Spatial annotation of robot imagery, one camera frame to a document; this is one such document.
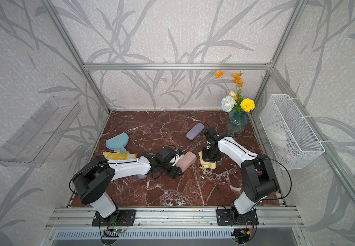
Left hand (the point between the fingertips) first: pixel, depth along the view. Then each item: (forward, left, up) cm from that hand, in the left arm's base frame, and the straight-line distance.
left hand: (179, 171), depth 88 cm
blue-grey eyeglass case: (+29, -11, +1) cm, 31 cm away
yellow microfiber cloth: (+1, -15, +8) cm, 17 cm away
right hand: (+6, -15, +4) cm, 17 cm away
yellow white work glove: (+12, +39, -2) cm, 41 cm away
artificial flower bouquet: (+24, -29, +33) cm, 50 cm away
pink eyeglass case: (+5, -5, +2) cm, 8 cm away
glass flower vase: (+29, -37, +10) cm, 48 cm away
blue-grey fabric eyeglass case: (-3, +21, +1) cm, 21 cm away
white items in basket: (+9, -50, +23) cm, 56 cm away
